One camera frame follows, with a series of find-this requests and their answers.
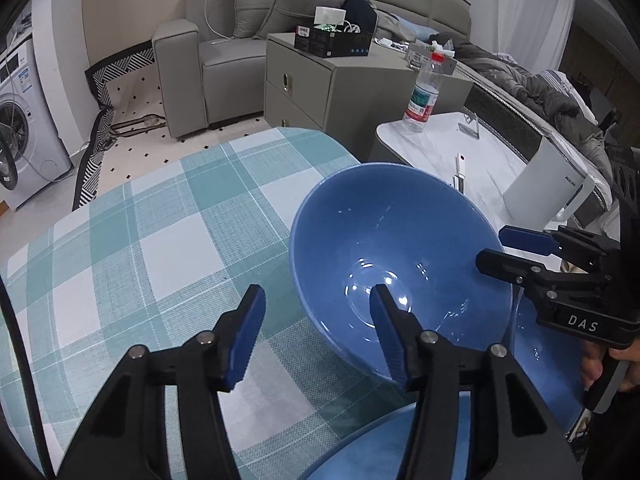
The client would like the black box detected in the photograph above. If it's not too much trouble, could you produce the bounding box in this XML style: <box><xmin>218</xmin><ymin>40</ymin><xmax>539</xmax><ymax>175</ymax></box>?
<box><xmin>294</xmin><ymin>24</ymin><xmax>375</xmax><ymax>58</ymax></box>

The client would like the black white patterned rug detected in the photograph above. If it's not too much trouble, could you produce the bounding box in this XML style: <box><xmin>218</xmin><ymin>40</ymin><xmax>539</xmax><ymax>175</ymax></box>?
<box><xmin>72</xmin><ymin>42</ymin><xmax>271</xmax><ymax>211</ymax></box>

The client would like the grey blanket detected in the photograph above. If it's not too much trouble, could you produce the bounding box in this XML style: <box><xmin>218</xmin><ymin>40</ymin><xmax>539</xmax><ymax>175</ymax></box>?
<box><xmin>450</xmin><ymin>40</ymin><xmax>616</xmax><ymax>201</ymax></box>

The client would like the white marble side table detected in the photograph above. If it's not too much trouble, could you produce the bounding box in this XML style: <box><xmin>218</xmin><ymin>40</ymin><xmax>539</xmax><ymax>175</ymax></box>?
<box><xmin>375</xmin><ymin>110</ymin><xmax>621</xmax><ymax>261</ymax></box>

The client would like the plastic water bottle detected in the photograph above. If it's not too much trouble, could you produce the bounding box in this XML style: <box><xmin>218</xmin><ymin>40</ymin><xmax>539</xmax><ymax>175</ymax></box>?
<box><xmin>401</xmin><ymin>51</ymin><xmax>446</xmax><ymax>133</ymax></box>

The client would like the teal checkered tablecloth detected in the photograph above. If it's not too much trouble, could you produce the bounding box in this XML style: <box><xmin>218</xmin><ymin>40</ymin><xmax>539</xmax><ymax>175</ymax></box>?
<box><xmin>0</xmin><ymin>126</ymin><xmax>501</xmax><ymax>480</ymax></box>

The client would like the white tissue box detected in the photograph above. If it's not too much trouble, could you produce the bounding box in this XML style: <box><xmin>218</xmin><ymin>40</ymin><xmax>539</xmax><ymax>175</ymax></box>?
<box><xmin>314</xmin><ymin>6</ymin><xmax>347</xmax><ymax>28</ymax></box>

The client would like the dark bag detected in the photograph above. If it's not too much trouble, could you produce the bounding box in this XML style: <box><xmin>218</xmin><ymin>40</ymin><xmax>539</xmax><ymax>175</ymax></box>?
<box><xmin>341</xmin><ymin>0</ymin><xmax>378</xmax><ymax>33</ymax></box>

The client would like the white electric kettle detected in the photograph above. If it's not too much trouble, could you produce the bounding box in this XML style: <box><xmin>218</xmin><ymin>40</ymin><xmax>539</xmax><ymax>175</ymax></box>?
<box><xmin>502</xmin><ymin>137</ymin><xmax>596</xmax><ymax>231</ymax></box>

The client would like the white curtain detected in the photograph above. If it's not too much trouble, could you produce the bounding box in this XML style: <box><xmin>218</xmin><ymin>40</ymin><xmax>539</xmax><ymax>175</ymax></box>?
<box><xmin>540</xmin><ymin>0</ymin><xmax>581</xmax><ymax>61</ymax></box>

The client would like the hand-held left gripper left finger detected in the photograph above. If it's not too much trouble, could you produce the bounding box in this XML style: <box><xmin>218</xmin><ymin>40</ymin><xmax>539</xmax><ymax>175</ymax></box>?
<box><xmin>57</xmin><ymin>284</ymin><xmax>267</xmax><ymax>480</ymax></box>

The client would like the black cable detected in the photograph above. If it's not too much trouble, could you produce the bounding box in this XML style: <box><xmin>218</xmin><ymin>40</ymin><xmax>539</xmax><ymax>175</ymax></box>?
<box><xmin>0</xmin><ymin>275</ymin><xmax>56</xmax><ymax>480</ymax></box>

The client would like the small grey cushion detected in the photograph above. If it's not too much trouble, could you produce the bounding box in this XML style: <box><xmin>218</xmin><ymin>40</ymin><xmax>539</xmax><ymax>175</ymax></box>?
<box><xmin>232</xmin><ymin>0</ymin><xmax>286</xmax><ymax>40</ymax></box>

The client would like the white charging cable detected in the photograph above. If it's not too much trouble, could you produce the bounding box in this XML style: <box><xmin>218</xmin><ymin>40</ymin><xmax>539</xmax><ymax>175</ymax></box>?
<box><xmin>202</xmin><ymin>0</ymin><xmax>236</xmax><ymax>41</ymax></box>

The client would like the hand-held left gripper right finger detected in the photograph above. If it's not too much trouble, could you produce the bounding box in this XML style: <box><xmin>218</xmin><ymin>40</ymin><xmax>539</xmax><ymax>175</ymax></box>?
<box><xmin>369</xmin><ymin>284</ymin><xmax>583</xmax><ymax>480</ymax></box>

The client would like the person's right hand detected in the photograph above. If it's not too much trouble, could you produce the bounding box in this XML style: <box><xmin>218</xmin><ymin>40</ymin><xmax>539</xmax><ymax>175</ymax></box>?
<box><xmin>580</xmin><ymin>339</ymin><xmax>640</xmax><ymax>393</ymax></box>

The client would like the grey bedside cabinet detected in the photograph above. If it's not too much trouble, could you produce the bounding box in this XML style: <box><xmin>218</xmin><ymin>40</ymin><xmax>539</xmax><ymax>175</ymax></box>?
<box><xmin>263</xmin><ymin>32</ymin><xmax>473</xmax><ymax>133</ymax></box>

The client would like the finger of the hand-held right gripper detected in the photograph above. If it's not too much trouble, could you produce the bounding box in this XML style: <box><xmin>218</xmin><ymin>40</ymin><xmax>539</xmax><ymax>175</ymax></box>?
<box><xmin>476</xmin><ymin>249</ymin><xmax>608</xmax><ymax>306</ymax></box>
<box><xmin>499</xmin><ymin>225</ymin><xmax>618</xmax><ymax>271</ymax></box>

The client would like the grey sofa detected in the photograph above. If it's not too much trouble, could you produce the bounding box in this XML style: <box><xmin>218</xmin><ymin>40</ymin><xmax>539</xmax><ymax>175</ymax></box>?
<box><xmin>152</xmin><ymin>0</ymin><xmax>473</xmax><ymax>138</ymax></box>

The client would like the white washing machine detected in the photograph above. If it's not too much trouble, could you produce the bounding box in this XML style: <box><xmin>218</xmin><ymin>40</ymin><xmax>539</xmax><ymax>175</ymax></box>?
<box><xmin>0</xmin><ymin>7</ymin><xmax>73</xmax><ymax>211</ymax></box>

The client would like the large grey cushion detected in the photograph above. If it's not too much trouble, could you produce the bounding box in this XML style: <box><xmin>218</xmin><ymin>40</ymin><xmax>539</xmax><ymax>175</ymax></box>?
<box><xmin>255</xmin><ymin>0</ymin><xmax>351</xmax><ymax>41</ymax></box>

